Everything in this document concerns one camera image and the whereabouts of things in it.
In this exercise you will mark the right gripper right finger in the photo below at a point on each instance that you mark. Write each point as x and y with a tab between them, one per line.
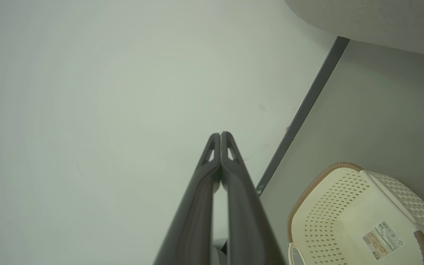
245	221

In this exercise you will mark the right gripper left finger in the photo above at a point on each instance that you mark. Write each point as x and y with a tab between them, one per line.
193	221

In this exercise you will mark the grey fabric sofa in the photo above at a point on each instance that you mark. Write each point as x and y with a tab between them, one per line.
381	18

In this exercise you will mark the cream perforated laundry basket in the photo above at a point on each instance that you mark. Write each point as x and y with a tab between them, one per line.
344	228

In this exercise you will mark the printed paper basket label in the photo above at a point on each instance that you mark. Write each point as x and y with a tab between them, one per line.
381	239

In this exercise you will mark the black wall baseboard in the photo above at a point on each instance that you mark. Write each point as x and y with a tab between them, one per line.
304	106

